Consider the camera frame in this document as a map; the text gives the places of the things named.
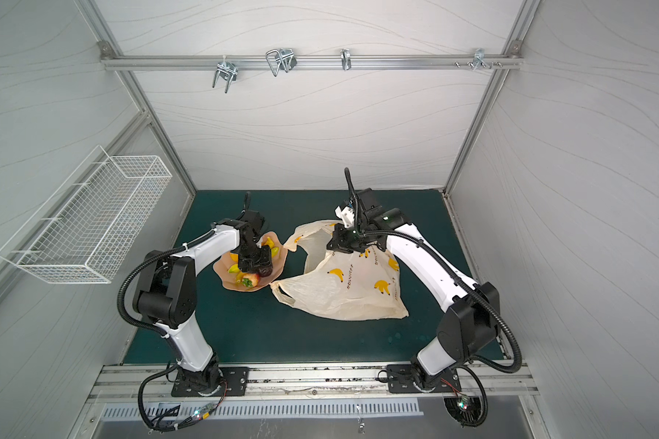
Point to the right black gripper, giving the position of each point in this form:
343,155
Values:
341,241

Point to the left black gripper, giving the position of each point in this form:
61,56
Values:
255,262

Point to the cream plastic banana bag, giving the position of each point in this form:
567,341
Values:
347,287

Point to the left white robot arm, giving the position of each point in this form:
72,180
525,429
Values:
160,294

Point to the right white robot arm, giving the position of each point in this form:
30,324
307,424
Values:
471,311

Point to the yellow banana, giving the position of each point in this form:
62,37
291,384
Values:
234,268

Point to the yellow wrinkled lemon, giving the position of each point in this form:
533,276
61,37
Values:
271,245

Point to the pink wavy plate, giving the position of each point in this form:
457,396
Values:
234,279

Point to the green table mat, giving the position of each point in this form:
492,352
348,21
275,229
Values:
256,328

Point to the white vent strip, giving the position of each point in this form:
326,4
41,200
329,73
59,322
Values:
274,409

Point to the metal clamp hook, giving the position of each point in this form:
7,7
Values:
479,62
226,73
345,59
281,60

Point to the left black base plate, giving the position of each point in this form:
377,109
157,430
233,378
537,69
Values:
225,381

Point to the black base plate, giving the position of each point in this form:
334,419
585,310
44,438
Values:
225,381
406,378

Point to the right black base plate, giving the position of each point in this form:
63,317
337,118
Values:
406,378

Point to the white wire basket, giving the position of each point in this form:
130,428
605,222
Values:
81,234

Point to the aluminium top rail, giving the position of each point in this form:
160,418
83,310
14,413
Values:
305,62

